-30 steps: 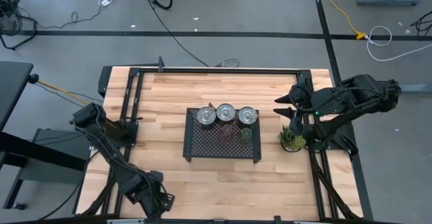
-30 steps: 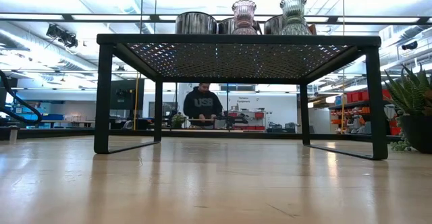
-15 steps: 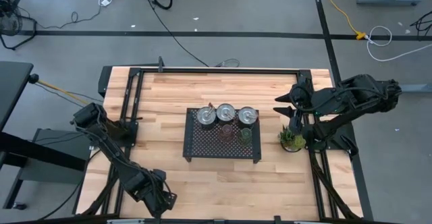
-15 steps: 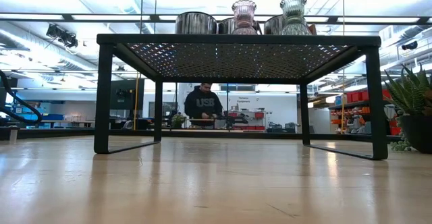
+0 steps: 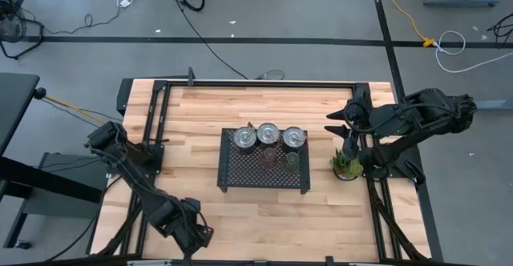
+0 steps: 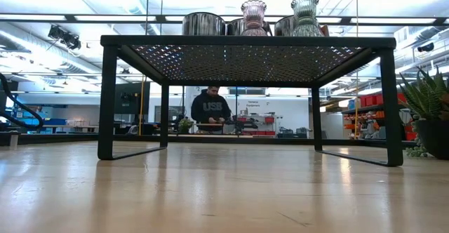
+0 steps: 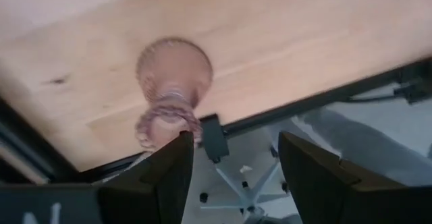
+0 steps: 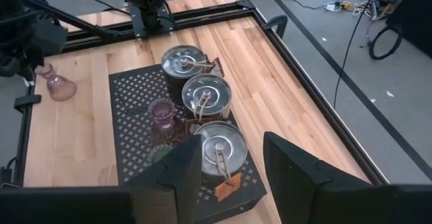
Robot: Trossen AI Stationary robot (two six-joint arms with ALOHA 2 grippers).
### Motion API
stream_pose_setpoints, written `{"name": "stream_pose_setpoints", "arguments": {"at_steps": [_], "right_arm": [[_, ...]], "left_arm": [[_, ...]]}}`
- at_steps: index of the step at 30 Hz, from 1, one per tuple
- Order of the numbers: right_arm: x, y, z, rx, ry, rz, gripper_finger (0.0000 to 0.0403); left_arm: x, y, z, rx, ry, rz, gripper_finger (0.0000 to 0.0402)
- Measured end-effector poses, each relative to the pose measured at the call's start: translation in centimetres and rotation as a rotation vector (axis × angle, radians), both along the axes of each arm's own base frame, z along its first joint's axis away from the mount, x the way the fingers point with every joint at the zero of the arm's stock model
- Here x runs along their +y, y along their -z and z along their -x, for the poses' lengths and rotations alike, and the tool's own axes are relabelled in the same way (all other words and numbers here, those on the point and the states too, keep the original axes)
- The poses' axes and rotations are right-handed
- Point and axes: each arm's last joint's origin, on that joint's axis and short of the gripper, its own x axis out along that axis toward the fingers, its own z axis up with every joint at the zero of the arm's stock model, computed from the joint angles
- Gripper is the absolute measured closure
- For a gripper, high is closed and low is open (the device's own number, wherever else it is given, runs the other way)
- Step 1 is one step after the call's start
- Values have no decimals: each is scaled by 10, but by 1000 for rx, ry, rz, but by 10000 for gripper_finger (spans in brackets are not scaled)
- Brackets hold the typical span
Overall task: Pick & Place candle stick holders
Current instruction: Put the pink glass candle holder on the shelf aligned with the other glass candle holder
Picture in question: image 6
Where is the black aluminium rail frame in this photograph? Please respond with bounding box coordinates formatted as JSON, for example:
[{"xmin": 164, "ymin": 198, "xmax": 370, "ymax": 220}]
[{"xmin": 0, "ymin": 133, "xmax": 418, "ymax": 148}]

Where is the black perforated metal riser shelf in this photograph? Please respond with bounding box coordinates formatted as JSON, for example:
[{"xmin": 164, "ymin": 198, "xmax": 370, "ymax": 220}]
[{"xmin": 98, "ymin": 34, "xmax": 404, "ymax": 167}]

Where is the shelving rack with red bins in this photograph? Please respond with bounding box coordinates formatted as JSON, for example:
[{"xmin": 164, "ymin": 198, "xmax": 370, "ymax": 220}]
[{"xmin": 342, "ymin": 92, "xmax": 418, "ymax": 142}]

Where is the person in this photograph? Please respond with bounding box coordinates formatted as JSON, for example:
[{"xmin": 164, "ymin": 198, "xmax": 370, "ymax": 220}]
[{"xmin": 190, "ymin": 86, "xmax": 232, "ymax": 135}]

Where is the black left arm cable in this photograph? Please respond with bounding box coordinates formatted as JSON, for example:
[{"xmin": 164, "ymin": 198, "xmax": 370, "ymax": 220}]
[{"xmin": 0, "ymin": 72, "xmax": 45, "ymax": 132}]

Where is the yellow hanging cord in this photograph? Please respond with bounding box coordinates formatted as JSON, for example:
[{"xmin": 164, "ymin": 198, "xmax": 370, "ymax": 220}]
[{"xmin": 354, "ymin": 0, "xmax": 359, "ymax": 140}]

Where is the black ceiling spot lamp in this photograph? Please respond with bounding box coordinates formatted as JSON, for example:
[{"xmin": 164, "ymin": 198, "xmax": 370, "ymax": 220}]
[{"xmin": 47, "ymin": 25, "xmax": 82, "ymax": 51}]

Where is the blue storage bins shelf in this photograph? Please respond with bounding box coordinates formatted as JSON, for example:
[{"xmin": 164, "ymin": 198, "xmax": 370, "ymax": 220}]
[{"xmin": 15, "ymin": 103, "xmax": 67, "ymax": 135}]

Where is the yellow pole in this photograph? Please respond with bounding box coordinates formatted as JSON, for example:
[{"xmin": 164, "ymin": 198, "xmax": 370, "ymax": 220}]
[{"xmin": 138, "ymin": 76, "xmax": 145, "ymax": 136}]

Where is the small green background plant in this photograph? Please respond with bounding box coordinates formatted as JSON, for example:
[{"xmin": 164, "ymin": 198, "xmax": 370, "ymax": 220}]
[{"xmin": 177, "ymin": 117, "xmax": 194, "ymax": 135}]

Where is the black monitor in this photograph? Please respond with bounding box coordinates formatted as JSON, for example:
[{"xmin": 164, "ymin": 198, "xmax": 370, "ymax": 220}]
[{"xmin": 115, "ymin": 81, "xmax": 151, "ymax": 115}]

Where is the pink ribbed glass candle holder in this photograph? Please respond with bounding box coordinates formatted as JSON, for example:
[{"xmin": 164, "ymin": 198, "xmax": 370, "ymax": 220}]
[{"xmin": 239, "ymin": 0, "xmax": 269, "ymax": 36}]

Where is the green ribbed glass candle holder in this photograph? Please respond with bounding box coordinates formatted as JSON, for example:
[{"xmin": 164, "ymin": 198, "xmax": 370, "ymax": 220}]
[{"xmin": 290, "ymin": 0, "xmax": 324, "ymax": 37}]

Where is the black overhead frame beam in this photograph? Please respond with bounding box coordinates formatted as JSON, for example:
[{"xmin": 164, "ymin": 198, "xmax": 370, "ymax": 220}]
[{"xmin": 0, "ymin": 12, "xmax": 449, "ymax": 26}]

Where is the silver ceiling duct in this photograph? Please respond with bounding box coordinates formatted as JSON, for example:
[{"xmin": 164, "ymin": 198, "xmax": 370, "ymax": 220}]
[{"xmin": 0, "ymin": 29, "xmax": 102, "ymax": 86}]

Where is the potted succulent plant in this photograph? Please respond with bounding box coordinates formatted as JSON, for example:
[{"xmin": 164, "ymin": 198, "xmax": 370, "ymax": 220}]
[{"xmin": 398, "ymin": 66, "xmax": 449, "ymax": 161}]

